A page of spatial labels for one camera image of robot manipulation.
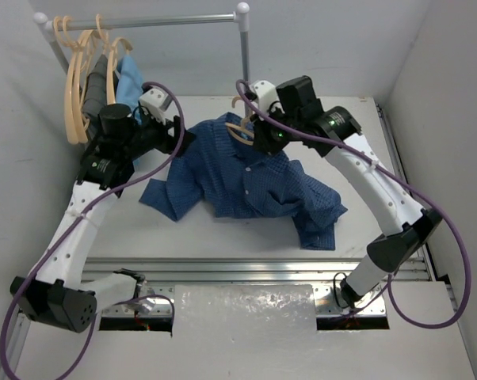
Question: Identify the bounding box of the grey hanging shirt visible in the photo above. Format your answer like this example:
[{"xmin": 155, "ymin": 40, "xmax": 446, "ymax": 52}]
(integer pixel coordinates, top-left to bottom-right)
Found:
[{"xmin": 82, "ymin": 55, "xmax": 108, "ymax": 138}]

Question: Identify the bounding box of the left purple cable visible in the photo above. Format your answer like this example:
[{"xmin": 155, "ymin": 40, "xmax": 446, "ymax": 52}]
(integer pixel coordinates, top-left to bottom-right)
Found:
[{"xmin": 0, "ymin": 81, "xmax": 185, "ymax": 380}]

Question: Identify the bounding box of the purple cable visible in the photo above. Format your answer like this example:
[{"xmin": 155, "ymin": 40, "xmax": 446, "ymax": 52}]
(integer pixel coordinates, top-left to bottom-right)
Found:
[
  {"xmin": 0, "ymin": 81, "xmax": 185, "ymax": 380},
  {"xmin": 235, "ymin": 78, "xmax": 471, "ymax": 329}
]

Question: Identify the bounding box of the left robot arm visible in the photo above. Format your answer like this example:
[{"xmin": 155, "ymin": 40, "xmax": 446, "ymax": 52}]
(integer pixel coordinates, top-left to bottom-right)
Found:
[{"xmin": 10, "ymin": 104, "xmax": 194, "ymax": 333}]

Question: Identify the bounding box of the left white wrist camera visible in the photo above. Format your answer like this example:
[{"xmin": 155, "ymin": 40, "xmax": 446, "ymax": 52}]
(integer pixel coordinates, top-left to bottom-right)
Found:
[{"xmin": 139, "ymin": 88, "xmax": 173, "ymax": 124}]

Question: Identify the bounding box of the beige hanger with shirts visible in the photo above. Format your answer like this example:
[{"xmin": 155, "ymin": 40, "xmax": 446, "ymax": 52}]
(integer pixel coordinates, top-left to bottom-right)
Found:
[{"xmin": 95, "ymin": 13, "xmax": 133, "ymax": 105}]

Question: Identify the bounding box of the light blue hanging shirt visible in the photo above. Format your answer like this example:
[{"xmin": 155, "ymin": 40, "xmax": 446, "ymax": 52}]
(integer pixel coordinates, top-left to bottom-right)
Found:
[{"xmin": 116, "ymin": 55, "xmax": 143, "ymax": 111}]

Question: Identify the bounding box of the aluminium rail frame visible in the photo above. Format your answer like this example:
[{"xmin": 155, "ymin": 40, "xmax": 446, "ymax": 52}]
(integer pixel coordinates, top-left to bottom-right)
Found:
[{"xmin": 0, "ymin": 97, "xmax": 460, "ymax": 380}]

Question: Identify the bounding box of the metal clothes rack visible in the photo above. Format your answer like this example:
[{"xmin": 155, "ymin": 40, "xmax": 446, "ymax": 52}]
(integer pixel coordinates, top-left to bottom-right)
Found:
[{"xmin": 33, "ymin": 2, "xmax": 250, "ymax": 80}]

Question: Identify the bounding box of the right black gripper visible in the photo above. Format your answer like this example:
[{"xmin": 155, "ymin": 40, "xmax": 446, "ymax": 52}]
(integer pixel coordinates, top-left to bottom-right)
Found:
[{"xmin": 250, "ymin": 101, "xmax": 302, "ymax": 154}]

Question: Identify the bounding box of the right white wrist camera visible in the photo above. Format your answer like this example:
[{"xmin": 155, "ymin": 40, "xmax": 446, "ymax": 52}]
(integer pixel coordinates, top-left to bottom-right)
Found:
[{"xmin": 250, "ymin": 80, "xmax": 279, "ymax": 114}]

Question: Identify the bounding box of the blue checkered shirt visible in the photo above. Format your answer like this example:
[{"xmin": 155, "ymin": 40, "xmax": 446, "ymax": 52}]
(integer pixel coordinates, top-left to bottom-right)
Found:
[{"xmin": 139, "ymin": 112, "xmax": 347, "ymax": 250}]

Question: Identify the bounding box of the beige wooden hanger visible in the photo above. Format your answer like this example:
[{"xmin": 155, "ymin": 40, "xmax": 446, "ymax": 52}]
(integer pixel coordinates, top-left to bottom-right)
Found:
[{"xmin": 225, "ymin": 107, "xmax": 254, "ymax": 146}]

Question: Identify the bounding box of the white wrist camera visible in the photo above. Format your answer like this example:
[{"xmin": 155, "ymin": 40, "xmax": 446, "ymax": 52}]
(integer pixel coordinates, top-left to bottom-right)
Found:
[
  {"xmin": 139, "ymin": 88, "xmax": 173, "ymax": 124},
  {"xmin": 250, "ymin": 80, "xmax": 279, "ymax": 114}
]

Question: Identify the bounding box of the beige hanger outer left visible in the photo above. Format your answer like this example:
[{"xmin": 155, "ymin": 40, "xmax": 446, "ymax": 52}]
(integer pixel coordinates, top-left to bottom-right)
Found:
[{"xmin": 53, "ymin": 16, "xmax": 85, "ymax": 145}]

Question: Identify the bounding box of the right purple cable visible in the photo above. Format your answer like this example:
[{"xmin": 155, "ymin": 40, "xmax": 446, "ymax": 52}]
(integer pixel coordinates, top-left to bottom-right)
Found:
[{"xmin": 235, "ymin": 78, "xmax": 471, "ymax": 329}]

